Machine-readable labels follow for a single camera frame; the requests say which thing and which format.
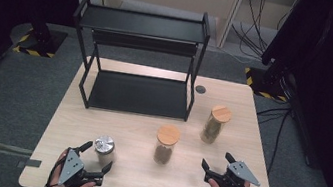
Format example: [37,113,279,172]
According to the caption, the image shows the wooden-lid jar brown contents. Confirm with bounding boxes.
[151,123,182,168]

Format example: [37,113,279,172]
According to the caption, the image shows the black floor cables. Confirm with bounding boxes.
[246,101,295,179]

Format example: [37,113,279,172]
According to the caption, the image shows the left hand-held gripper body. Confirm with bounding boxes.
[57,146,108,187]

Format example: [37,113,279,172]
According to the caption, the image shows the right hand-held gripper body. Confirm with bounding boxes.
[206,155,265,187]

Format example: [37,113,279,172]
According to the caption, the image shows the black stand base hazard tape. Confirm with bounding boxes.
[11,23,69,61]
[240,64,293,104]

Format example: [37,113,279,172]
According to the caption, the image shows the wooden-lid jar olive contents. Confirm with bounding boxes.
[198,102,234,148]

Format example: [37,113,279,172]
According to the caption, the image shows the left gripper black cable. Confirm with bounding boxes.
[43,144,73,187]

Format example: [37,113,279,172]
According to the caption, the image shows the grey flat bracket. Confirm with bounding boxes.
[16,156,43,173]

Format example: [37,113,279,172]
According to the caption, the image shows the black hanging cable bundle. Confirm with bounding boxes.
[226,0,293,64]

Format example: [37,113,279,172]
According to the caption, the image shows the metal-lid glass jar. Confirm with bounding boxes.
[90,133,121,169]

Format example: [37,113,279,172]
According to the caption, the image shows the black metal shelf rack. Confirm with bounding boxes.
[59,0,216,127]

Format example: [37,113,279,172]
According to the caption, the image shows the black round table grommet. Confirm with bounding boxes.
[194,84,208,96]

